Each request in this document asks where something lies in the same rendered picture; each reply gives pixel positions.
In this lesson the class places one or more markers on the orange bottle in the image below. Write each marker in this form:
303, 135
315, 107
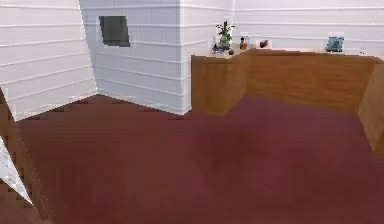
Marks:
243, 44

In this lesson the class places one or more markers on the green house plant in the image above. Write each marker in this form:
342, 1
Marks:
224, 35

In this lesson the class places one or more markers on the brown wooden counter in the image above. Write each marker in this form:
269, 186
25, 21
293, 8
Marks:
300, 80

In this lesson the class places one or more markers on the grey blue toaster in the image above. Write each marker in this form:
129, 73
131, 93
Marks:
334, 43

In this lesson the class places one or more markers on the small dark brown object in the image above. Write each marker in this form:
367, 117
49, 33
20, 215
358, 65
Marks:
231, 52

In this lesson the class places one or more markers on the dark red fruit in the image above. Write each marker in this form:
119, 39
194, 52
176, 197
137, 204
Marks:
263, 43

